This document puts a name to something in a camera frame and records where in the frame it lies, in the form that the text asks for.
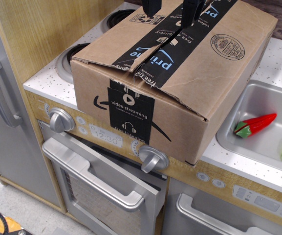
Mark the silver toy sink basin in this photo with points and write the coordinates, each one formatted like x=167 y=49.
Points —
x=265 y=146

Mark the right silver oven knob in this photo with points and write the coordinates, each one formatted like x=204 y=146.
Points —
x=152 y=159

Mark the toy stove burner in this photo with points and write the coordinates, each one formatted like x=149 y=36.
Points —
x=114 y=18
x=63 y=67

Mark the silver toy oven door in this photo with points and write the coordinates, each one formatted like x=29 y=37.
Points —
x=105 y=192

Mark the silver toy dishwasher door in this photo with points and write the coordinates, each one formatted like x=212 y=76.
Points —
x=190 y=211

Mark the red toy chili pepper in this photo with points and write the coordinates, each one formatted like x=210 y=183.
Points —
x=252 y=126

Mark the silver toy fridge door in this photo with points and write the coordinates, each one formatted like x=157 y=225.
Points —
x=22 y=164

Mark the cardboard box with black tape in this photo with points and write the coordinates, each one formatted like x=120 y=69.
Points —
x=168 y=87

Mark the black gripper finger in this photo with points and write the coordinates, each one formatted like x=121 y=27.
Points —
x=191 y=11
x=151 y=7

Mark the front toy stove burner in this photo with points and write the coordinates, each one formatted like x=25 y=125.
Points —
x=63 y=67

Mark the left silver oven knob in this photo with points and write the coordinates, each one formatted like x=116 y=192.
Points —
x=60 y=120

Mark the silver oven knob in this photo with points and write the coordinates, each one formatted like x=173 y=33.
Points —
x=60 y=120
x=152 y=159

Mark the rear toy stove burner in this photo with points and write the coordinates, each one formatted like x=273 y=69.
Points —
x=114 y=18

